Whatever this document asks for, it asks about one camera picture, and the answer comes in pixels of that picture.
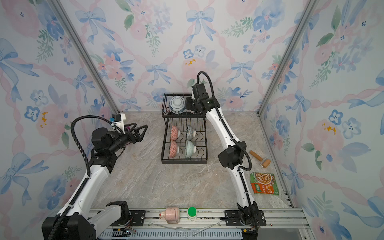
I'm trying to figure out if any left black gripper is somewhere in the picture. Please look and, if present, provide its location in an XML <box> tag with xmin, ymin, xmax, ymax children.
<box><xmin>110</xmin><ymin>123</ymin><xmax>148</xmax><ymax>155</ymax></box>

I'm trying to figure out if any blue patterned bowl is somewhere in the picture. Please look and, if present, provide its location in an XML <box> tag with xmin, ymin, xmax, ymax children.
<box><xmin>169</xmin><ymin>96</ymin><xmax>185</xmax><ymax>114</ymax></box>

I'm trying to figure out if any dark blue striped bowl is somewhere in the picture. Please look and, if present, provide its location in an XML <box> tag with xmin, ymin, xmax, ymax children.
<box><xmin>186</xmin><ymin>125</ymin><xmax>197</xmax><ymax>141</ymax></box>

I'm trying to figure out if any red patterned bowl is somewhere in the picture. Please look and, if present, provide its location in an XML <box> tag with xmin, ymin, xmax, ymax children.
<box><xmin>170</xmin><ymin>125</ymin><xmax>180</xmax><ymax>141</ymax></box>

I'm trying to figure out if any grey floral patterned bowl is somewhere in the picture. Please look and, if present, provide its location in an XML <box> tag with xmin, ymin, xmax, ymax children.
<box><xmin>169</xmin><ymin>140</ymin><xmax>180</xmax><ymax>159</ymax></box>

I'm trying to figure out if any light green bowl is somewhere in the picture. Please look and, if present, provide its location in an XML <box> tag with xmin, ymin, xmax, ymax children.
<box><xmin>185</xmin><ymin>140</ymin><xmax>196</xmax><ymax>158</ymax></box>

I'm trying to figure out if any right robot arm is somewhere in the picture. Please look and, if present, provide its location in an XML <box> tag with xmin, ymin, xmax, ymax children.
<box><xmin>185</xmin><ymin>71</ymin><xmax>259</xmax><ymax>228</ymax></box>

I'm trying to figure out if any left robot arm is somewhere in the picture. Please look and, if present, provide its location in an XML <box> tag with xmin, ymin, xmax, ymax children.
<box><xmin>42</xmin><ymin>114</ymin><xmax>148</xmax><ymax>240</ymax></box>

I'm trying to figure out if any black two-tier dish rack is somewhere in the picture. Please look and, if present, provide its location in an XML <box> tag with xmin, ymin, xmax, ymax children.
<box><xmin>161</xmin><ymin>93</ymin><xmax>208</xmax><ymax>165</ymax></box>

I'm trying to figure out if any pink cup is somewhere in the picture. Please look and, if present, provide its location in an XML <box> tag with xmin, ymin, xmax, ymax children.
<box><xmin>159</xmin><ymin>207</ymin><xmax>180</xmax><ymax>224</ymax></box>

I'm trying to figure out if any wooden roller tool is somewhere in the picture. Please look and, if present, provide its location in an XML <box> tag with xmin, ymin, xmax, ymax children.
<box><xmin>250</xmin><ymin>151</ymin><xmax>271</xmax><ymax>168</ymax></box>

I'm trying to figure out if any green lid bottle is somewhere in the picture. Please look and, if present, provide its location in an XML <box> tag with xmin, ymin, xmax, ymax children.
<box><xmin>187</xmin><ymin>207</ymin><xmax>198</xmax><ymax>221</ymax></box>

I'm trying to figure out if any orange food packet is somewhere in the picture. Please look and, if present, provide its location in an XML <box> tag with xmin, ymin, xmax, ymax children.
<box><xmin>250</xmin><ymin>173</ymin><xmax>279</xmax><ymax>195</ymax></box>

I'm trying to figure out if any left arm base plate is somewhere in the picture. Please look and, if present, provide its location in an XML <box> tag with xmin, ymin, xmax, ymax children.
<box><xmin>118</xmin><ymin>210</ymin><xmax>146</xmax><ymax>227</ymax></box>

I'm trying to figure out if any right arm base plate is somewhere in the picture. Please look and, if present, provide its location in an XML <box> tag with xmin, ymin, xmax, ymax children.
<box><xmin>220</xmin><ymin>210</ymin><xmax>267</xmax><ymax>227</ymax></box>

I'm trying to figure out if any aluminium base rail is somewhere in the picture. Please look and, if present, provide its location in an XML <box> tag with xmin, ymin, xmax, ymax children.
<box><xmin>56</xmin><ymin>206</ymin><xmax>313</xmax><ymax>240</ymax></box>

